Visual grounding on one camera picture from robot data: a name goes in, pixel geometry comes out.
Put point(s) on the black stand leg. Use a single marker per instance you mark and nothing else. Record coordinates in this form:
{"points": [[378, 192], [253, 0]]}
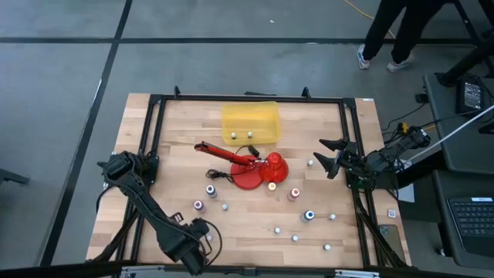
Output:
{"points": [[463, 63]]}

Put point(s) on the blue cap food coloring bottle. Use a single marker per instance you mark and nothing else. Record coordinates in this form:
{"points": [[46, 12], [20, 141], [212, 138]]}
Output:
{"points": [[307, 215]]}

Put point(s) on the yellow translucent plastic bin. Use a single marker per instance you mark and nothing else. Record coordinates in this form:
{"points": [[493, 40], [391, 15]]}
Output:
{"points": [[251, 116]]}

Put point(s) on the black power adapter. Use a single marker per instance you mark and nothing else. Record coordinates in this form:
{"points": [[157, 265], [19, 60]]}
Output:
{"points": [[472, 94]]}

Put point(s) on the red desk lamp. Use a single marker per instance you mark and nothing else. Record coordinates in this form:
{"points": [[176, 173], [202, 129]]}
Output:
{"points": [[247, 177]]}

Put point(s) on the grey chair foot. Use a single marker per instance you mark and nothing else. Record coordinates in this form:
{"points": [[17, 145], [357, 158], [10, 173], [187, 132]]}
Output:
{"points": [[11, 177]]}

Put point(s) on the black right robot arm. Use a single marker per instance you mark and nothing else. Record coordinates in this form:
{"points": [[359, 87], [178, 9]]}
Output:
{"points": [[378, 160]]}

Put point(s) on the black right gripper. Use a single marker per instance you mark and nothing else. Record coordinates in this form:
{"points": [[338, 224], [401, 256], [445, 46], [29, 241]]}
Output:
{"points": [[349, 156]]}

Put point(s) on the yellow cap food coloring bottle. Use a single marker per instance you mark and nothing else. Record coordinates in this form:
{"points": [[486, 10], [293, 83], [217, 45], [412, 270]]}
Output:
{"points": [[271, 187]]}

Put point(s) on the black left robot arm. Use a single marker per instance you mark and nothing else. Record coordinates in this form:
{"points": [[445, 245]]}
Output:
{"points": [[146, 208]]}

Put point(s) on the pink cap food coloring bottle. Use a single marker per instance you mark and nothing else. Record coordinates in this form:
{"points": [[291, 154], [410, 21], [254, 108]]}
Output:
{"points": [[198, 205]]}

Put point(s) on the purple cap food coloring bottle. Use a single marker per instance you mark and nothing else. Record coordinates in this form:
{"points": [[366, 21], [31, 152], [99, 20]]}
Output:
{"points": [[210, 190]]}

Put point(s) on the small white square tag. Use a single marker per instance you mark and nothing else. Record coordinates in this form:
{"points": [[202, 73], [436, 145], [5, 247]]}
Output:
{"points": [[391, 213]]}

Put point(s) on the black power plug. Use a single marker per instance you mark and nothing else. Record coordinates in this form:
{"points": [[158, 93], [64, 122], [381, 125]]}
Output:
{"points": [[420, 98]]}

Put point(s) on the dark grey side desk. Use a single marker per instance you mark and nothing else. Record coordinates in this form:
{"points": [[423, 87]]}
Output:
{"points": [[463, 154]]}

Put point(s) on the red cap food coloring bottle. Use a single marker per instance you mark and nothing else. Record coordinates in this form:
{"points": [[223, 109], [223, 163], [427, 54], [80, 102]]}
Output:
{"points": [[293, 194]]}

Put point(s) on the white rod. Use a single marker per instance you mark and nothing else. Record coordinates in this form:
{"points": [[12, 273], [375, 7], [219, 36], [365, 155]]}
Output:
{"points": [[451, 133]]}

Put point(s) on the dark smartphone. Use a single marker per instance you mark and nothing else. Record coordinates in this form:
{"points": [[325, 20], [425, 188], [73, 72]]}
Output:
{"points": [[391, 239]]}

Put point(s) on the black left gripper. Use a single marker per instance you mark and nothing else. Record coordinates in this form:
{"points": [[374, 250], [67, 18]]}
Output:
{"points": [[189, 251]]}

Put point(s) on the person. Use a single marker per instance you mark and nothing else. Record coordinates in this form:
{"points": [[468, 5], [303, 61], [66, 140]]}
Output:
{"points": [[378, 31]]}

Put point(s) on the black keyboard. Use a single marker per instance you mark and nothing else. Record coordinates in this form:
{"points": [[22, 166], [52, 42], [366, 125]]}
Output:
{"points": [[472, 220]]}

